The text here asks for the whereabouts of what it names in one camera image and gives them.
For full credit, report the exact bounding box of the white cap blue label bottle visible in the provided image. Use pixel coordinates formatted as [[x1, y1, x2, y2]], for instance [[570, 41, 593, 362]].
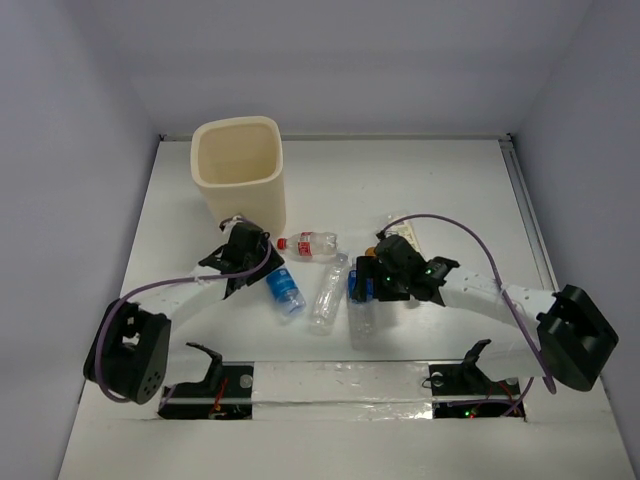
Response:
[[347, 257, 376, 350]]

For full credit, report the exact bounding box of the clear unlabelled plastic bottle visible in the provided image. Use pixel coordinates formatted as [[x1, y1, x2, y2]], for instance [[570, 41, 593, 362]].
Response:
[[310, 252, 350, 335]]

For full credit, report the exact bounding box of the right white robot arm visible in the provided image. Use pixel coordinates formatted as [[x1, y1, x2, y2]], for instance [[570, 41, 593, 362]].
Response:
[[351, 235, 619, 394]]

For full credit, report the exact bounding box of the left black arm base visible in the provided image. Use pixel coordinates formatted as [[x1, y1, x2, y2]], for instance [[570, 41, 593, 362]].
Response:
[[157, 342, 254, 420]]

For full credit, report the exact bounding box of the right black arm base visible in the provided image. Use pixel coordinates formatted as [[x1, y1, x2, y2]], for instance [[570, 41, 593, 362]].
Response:
[[421, 340, 526, 420]]

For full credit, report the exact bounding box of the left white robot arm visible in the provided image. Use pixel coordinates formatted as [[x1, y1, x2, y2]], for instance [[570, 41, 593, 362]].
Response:
[[83, 218, 284, 405]]

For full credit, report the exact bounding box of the cream plastic bin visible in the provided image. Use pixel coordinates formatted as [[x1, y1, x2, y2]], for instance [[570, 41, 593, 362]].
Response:
[[190, 116, 286, 236]]

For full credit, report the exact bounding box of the red label clear bottle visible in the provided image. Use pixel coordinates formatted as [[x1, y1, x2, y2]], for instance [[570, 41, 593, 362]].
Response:
[[276, 231, 338, 259]]

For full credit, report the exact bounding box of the white label clear bottle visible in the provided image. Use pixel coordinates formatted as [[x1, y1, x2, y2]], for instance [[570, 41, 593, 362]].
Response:
[[383, 211, 422, 253]]

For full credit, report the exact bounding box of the silver foil tape strip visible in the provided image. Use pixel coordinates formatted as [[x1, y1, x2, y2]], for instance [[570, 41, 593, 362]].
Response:
[[251, 361, 433, 421]]

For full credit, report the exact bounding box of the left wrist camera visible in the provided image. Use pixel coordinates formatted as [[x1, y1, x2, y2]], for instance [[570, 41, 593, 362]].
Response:
[[218, 215, 247, 232]]

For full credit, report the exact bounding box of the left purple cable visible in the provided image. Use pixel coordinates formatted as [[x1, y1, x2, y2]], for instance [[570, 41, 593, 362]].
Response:
[[92, 215, 275, 404]]

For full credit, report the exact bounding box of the purple cable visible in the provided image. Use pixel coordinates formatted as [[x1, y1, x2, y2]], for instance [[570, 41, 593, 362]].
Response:
[[92, 215, 275, 404], [377, 213, 557, 395]]

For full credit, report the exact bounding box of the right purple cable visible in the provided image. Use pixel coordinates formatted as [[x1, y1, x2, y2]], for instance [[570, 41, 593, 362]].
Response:
[[377, 213, 557, 395]]

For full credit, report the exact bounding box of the aluminium rail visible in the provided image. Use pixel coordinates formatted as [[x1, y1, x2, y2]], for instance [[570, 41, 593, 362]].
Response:
[[498, 135, 559, 291]]

